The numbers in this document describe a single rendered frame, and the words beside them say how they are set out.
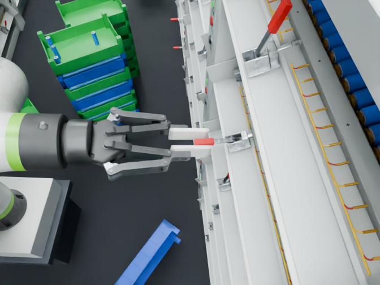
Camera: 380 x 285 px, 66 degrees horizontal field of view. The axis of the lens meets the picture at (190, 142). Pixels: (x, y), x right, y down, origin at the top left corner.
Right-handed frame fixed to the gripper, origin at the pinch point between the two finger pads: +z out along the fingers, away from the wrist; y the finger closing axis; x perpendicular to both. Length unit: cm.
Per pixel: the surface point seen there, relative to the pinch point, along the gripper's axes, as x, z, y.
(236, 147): 0.0, 8.4, 1.0
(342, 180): 21.0, 9.3, 16.5
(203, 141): 0.4, 2.3, -0.1
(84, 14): -59, -35, -112
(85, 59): -47, -29, -67
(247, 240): -1.3, 7.8, 17.0
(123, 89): -70, -15, -72
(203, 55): -18.4, 11.6, -42.4
